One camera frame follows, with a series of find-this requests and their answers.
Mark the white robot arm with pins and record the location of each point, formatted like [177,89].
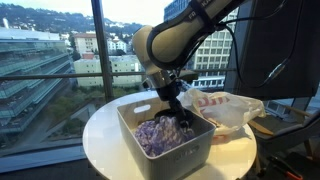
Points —
[169,45]

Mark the metal window railing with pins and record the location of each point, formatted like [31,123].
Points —
[81,75]

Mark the wooden chair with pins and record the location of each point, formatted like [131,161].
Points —
[271,137]

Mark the black cap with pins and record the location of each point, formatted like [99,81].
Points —
[171,113]

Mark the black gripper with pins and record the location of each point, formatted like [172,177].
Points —
[168,90]

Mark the white plastic basket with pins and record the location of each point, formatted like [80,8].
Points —
[174,163]

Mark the round white table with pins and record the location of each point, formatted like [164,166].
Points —
[107,151]

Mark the purple white knitted cloth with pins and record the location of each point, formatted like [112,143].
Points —
[159,137]

